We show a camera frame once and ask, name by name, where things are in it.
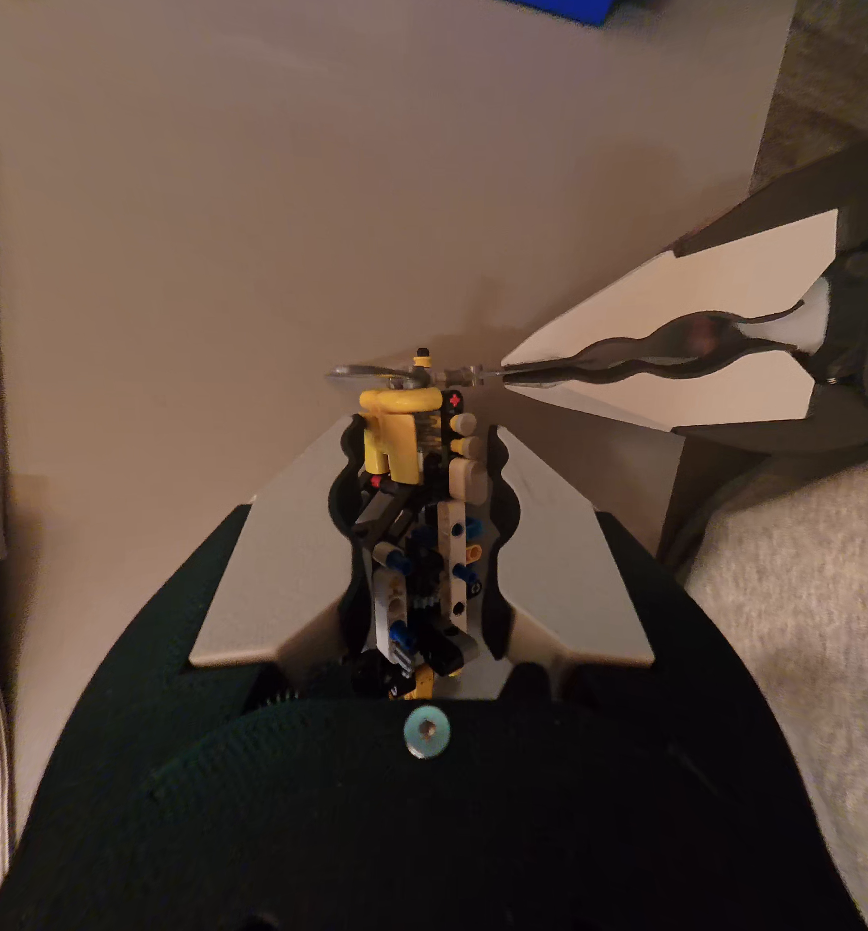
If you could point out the grey hooded sweatshirt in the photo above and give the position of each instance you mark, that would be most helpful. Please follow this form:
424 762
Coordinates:
805 654

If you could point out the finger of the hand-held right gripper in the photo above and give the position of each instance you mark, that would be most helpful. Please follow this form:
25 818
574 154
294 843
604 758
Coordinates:
696 400
696 284

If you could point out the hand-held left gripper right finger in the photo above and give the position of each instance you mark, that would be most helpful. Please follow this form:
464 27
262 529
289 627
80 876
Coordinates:
572 582

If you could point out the blue plastic bin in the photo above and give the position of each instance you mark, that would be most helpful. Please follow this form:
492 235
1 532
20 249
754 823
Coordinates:
565 9

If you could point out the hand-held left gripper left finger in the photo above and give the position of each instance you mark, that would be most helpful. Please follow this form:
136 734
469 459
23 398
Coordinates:
267 582

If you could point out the yellow black lego helicopter model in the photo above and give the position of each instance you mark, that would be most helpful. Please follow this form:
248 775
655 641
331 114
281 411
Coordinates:
394 436

